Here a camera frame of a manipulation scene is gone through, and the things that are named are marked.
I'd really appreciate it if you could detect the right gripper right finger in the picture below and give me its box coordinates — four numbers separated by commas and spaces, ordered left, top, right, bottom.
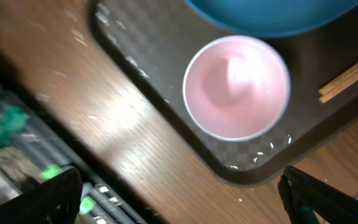
278, 166, 358, 224

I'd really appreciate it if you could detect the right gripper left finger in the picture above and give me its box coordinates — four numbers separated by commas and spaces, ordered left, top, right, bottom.
0, 168, 83, 224

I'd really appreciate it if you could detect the pink cup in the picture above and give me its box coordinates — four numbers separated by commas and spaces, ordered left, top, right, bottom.
182, 35, 291, 142

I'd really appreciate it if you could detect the dark blue plate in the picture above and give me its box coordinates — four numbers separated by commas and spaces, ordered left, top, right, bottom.
185, 0, 358, 38

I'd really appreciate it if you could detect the right wooden chopstick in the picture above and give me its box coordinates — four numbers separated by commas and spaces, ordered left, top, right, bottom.
318, 75, 358, 104

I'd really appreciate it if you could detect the wooden chopstick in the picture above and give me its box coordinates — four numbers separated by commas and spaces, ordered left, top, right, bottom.
318, 62, 358, 102
318, 75, 358, 104

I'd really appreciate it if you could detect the left wooden chopstick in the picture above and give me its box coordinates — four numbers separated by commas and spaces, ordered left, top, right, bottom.
318, 62, 358, 102

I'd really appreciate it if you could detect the dark brown serving tray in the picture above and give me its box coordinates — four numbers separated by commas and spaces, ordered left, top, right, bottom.
87, 0, 358, 185

